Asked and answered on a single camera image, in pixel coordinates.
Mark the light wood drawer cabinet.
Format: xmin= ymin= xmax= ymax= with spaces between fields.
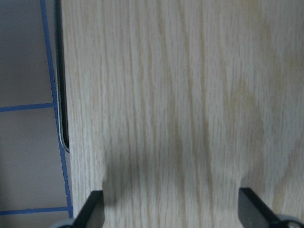
xmin=62 ymin=0 xmax=304 ymax=228

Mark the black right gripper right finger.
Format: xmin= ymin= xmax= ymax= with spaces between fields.
xmin=238 ymin=188 xmax=304 ymax=228

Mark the black cabinet side handle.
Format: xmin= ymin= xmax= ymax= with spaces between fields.
xmin=54 ymin=0 xmax=70 ymax=153

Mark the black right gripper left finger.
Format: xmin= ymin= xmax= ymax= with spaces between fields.
xmin=52 ymin=190 xmax=105 ymax=228

